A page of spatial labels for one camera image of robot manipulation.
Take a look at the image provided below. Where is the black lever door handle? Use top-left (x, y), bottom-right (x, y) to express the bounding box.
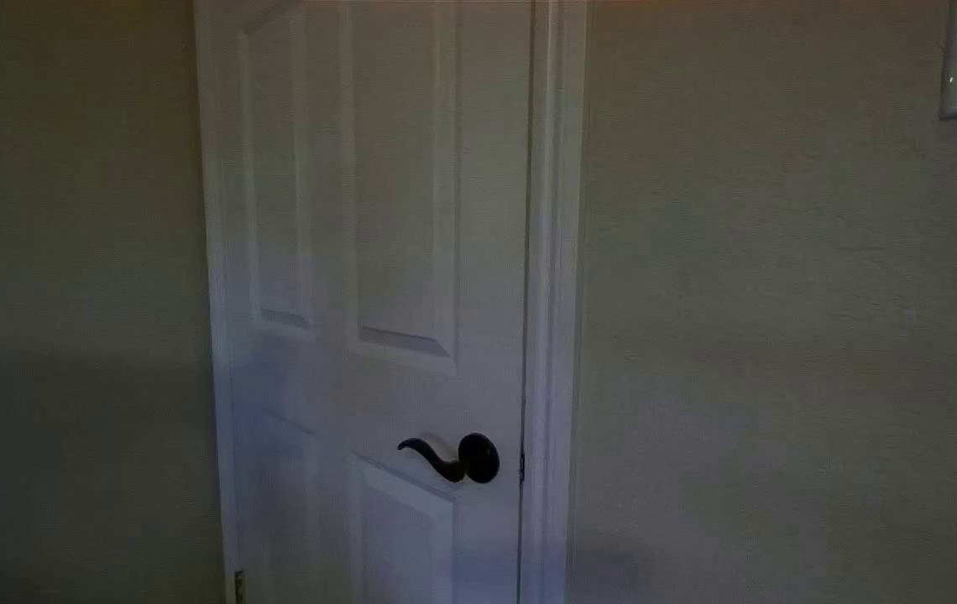
top-left (391, 430), bottom-right (504, 485)

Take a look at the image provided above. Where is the white panelled door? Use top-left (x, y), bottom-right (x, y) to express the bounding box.
top-left (192, 0), bottom-right (536, 604)

